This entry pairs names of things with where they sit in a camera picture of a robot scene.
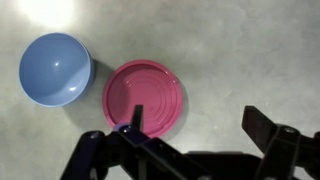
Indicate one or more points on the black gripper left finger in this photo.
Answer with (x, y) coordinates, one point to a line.
(133, 156)

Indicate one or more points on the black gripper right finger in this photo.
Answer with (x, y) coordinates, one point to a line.
(286, 153)

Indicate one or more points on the pink round plastic lid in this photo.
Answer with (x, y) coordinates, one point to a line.
(146, 90)

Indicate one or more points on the blue plastic bowl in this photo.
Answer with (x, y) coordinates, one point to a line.
(55, 70)

